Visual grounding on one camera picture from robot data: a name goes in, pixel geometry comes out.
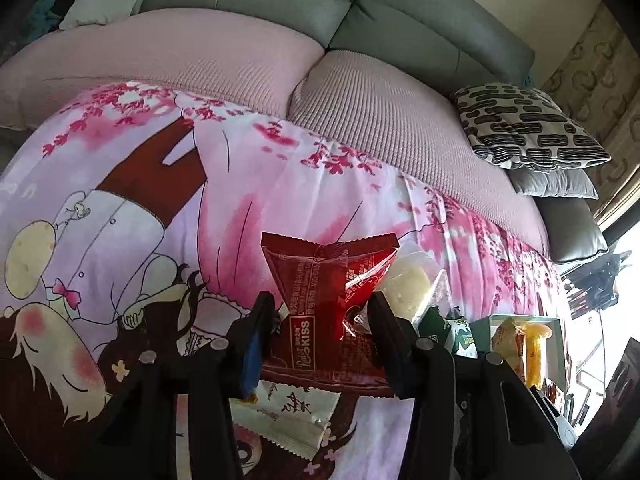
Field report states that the grey sofa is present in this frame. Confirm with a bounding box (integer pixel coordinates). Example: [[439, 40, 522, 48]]
[[0, 0, 608, 266]]

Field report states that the pink printed blanket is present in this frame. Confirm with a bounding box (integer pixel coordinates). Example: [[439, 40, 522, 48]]
[[0, 80, 576, 480]]

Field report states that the yellow snack packet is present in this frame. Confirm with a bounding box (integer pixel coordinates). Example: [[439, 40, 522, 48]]
[[520, 321, 553, 388]]

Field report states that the white tray with teal rim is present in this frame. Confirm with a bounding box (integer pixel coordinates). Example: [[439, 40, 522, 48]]
[[470, 312, 576, 426]]

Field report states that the cream orange snack packet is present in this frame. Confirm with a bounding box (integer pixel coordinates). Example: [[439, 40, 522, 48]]
[[227, 377, 341, 461]]

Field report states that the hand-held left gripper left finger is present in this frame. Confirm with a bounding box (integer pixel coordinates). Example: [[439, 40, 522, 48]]
[[65, 291, 276, 480]]

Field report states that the red cookie packet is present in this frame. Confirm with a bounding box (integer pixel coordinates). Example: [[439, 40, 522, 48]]
[[540, 380, 566, 413]]

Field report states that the round peach bun packet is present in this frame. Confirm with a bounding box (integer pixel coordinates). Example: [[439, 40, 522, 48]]
[[491, 317, 526, 366]]

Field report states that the green white snack packet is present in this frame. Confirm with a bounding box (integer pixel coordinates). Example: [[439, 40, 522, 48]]
[[419, 305, 476, 358]]

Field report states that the clear wrapped pale bun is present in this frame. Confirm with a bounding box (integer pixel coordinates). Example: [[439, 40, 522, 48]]
[[375, 240, 448, 328]]

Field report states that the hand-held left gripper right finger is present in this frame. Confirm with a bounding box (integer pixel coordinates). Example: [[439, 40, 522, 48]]
[[367, 291, 581, 480]]

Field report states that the beige patterned curtain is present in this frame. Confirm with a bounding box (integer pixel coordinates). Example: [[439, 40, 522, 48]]
[[537, 5, 640, 221]]

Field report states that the teal cloth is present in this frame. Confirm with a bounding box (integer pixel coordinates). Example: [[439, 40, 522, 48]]
[[27, 0, 66, 41]]

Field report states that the dark metal rack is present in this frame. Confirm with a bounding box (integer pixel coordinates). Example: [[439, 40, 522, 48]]
[[560, 252, 633, 318]]

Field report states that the red brick-pattern snack packet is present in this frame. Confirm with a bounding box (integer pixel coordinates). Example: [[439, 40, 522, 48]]
[[260, 231, 401, 401]]

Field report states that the pink sofa cover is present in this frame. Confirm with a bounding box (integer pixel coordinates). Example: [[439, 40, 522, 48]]
[[0, 7, 551, 261]]

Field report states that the black white patterned cushion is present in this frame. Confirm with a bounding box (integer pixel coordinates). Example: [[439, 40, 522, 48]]
[[450, 82, 612, 171]]

